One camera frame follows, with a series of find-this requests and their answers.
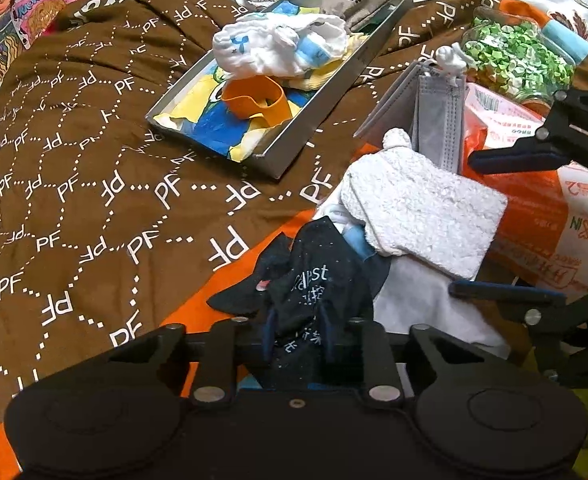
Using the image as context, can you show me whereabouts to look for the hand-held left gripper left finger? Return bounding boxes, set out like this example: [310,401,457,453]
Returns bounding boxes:
[106,310,281,407]

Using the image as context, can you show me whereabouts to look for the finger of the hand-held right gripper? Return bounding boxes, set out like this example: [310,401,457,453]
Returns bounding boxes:
[468,89,588,184]
[448,280,588,392]

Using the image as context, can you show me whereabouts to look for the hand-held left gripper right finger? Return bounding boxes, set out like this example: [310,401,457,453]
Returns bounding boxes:
[321,310,482,407]

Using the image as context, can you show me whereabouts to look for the black printed sock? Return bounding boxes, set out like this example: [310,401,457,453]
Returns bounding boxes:
[206,216,393,394]

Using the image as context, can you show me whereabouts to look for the white fluffy cloth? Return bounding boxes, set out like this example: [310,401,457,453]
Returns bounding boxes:
[341,127,509,282]

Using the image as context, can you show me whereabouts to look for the grey metal tray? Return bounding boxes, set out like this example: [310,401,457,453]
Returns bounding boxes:
[145,0,415,181]

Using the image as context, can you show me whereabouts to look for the orange tissue packet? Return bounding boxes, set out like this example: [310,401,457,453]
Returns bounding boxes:
[461,82,588,295]

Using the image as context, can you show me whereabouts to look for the orange sheet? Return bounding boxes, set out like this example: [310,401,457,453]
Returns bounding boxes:
[0,142,391,480]

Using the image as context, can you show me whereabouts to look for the white smooth cloth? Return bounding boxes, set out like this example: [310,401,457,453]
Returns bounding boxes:
[314,195,513,359]

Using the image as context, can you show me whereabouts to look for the stack of grey face masks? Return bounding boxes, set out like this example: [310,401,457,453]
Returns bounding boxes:
[353,59,471,175]

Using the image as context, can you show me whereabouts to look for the glass jar of green stars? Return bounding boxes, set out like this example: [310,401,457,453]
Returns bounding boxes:
[460,7,576,107]

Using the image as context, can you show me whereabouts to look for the white small figurine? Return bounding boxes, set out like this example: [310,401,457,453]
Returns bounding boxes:
[431,44,478,82]

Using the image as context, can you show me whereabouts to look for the yellow blue cartoon cloth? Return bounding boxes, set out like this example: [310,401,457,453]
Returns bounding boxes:
[153,0,361,164]

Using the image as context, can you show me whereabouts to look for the orange band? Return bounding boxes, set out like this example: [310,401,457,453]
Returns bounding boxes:
[221,75,294,129]

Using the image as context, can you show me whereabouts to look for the brown printed quilt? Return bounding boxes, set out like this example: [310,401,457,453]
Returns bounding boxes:
[0,0,486,432]

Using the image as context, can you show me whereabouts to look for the white blue sock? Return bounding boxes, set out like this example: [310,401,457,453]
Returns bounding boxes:
[211,11,351,81]

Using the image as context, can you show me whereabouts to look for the colourful cartoon cloth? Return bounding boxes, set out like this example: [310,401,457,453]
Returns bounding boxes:
[0,0,121,92]

